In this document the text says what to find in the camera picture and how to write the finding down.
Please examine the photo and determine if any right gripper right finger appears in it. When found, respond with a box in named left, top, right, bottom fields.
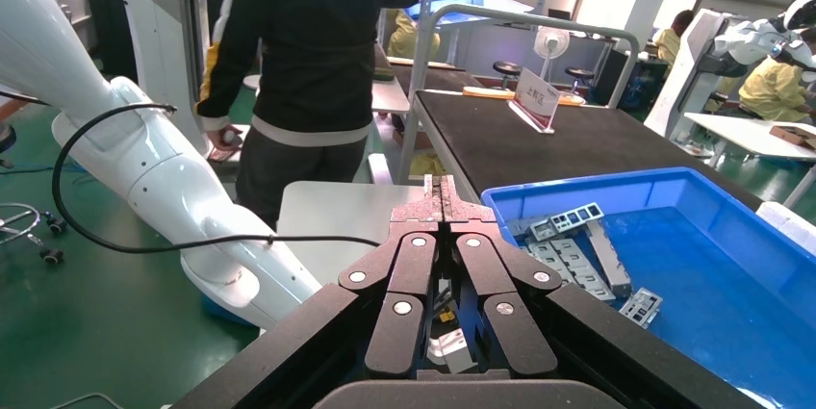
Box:
left=441, top=175, right=766, bottom=409

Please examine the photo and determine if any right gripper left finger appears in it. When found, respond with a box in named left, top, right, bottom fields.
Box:
left=171, top=175, right=443, bottom=409

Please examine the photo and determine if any flat grey metal part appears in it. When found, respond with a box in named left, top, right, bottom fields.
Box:
left=526, top=240, right=569, bottom=271
left=570, top=268, right=618, bottom=303
left=552, top=238, right=592, bottom=271

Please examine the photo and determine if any small grey metal part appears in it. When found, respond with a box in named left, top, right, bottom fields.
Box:
left=527, top=219, right=560, bottom=243

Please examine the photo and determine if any grey metal part with windows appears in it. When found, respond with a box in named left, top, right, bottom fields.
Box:
left=548, top=201, right=606, bottom=235

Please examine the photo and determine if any square grey metal part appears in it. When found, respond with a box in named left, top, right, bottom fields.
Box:
left=619, top=287, right=665, bottom=331

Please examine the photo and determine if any white flat board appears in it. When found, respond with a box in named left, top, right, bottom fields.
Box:
left=275, top=180, right=429, bottom=288

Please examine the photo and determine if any yellow bag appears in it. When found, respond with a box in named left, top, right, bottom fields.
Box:
left=409, top=150, right=448, bottom=178

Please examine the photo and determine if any black-topped work table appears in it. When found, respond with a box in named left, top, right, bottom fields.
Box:
left=395, top=89, right=764, bottom=214
left=373, top=42, right=484, bottom=93

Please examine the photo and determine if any clear acrylic sign holder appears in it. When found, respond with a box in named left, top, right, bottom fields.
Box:
left=507, top=67, right=563, bottom=137

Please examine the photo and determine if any orange wooden strip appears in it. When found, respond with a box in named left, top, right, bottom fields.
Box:
left=462, top=86, right=587, bottom=107

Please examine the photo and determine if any black round stool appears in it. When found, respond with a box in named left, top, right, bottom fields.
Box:
left=564, top=67, right=596, bottom=99
left=492, top=60, right=523, bottom=92

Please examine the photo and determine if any large blue plastic bin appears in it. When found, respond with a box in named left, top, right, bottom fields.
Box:
left=481, top=166, right=816, bottom=409

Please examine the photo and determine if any person in yellow coat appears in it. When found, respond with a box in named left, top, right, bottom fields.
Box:
left=386, top=9, right=443, bottom=64

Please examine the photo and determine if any person in black jacket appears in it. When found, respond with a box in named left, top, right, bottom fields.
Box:
left=192, top=0, right=426, bottom=230

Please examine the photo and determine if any white standing fan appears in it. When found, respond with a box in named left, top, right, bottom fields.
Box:
left=533, top=26, right=572, bottom=80

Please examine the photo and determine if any white metal shelf rack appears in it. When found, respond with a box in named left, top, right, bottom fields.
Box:
left=421, top=0, right=557, bottom=76

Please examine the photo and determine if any white robot with column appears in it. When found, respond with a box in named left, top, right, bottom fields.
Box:
left=644, top=0, right=816, bottom=141

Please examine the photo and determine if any long white table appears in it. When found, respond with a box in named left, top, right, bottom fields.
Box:
left=683, top=111, right=816, bottom=211

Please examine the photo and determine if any distant person in yellow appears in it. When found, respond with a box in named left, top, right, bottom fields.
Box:
left=657, top=10, right=696, bottom=70

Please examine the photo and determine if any white foam block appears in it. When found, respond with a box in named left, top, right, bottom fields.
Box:
left=756, top=201, right=816, bottom=244

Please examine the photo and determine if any brown cardboard tray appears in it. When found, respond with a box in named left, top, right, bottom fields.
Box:
left=768, top=124, right=816, bottom=152

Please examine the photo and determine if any seated person in yellow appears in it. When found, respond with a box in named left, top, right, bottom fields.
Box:
left=738, top=26, right=816, bottom=125

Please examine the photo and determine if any white wheeled robot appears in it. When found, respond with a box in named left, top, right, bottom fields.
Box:
left=113, top=0, right=218, bottom=156

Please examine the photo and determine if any chrome chair base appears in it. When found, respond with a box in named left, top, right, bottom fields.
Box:
left=0, top=201, right=69, bottom=267

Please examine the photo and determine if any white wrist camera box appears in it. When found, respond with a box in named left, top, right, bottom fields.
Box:
left=426, top=328, right=477, bottom=376

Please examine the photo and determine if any long grey metal bracket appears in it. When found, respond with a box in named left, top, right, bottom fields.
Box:
left=582, top=219, right=633, bottom=300

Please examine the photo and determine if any grey metal tube frame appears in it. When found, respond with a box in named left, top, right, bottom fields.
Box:
left=395, top=2, right=641, bottom=186

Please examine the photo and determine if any black forearm cable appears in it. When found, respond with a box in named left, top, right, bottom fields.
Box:
left=51, top=102, right=382, bottom=256

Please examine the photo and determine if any black upper arm cable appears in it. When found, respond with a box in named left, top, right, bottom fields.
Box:
left=0, top=89, right=50, bottom=107

